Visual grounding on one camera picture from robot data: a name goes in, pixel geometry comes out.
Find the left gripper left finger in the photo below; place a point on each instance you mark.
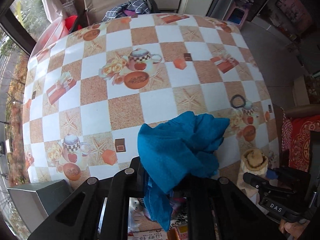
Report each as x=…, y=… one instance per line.
x=97, y=209

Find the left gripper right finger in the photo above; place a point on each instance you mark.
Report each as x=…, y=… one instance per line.
x=217, y=209

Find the large blue cloth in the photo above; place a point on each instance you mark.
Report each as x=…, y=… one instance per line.
x=171, y=150

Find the person's hand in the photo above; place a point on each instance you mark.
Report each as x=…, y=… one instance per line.
x=294, y=229

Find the dark green storage box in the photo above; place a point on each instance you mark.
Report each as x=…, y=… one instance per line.
x=36, y=201

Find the pink patterned box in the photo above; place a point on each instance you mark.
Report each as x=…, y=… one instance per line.
x=178, y=228

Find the red patterned cushion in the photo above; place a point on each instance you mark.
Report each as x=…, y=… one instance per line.
x=295, y=138

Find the brown wooden chair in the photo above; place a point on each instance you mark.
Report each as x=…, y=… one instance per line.
x=297, y=117

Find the checkered floral tablecloth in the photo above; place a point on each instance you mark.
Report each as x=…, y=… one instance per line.
x=87, y=95

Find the pink plastic stool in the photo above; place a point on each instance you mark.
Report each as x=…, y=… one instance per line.
x=237, y=14

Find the plaid cloth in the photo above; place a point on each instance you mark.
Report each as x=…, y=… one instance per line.
x=129, y=8

